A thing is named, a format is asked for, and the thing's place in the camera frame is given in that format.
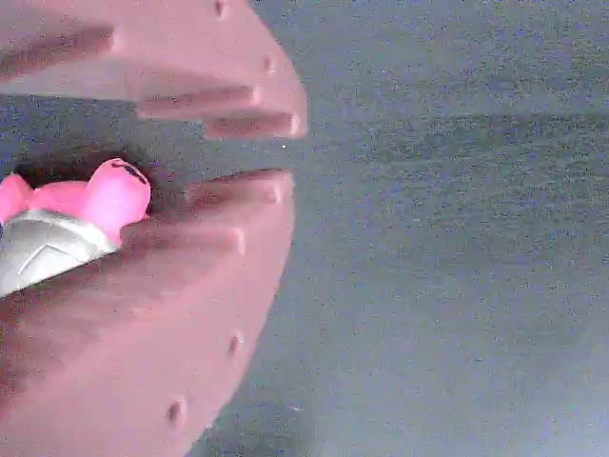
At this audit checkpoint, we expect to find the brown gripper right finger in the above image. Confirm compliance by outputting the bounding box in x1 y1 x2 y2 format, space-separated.
0 0 310 141

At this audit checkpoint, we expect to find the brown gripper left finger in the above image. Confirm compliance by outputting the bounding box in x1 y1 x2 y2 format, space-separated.
0 169 296 457

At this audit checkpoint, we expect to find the pink and silver toy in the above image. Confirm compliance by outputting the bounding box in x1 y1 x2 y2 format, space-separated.
0 156 153 299

